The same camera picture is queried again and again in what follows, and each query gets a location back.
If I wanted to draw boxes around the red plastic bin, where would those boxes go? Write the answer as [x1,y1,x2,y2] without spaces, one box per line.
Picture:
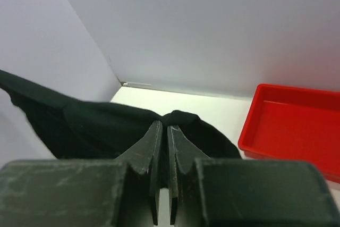
[238,84,339,182]

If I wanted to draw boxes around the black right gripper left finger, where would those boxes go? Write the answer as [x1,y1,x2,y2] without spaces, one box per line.
[116,121,163,225]

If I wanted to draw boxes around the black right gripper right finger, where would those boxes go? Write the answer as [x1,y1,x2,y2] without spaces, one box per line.
[167,125,213,225]

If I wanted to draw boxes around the black t shirt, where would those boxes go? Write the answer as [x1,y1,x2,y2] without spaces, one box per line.
[0,69,241,188]

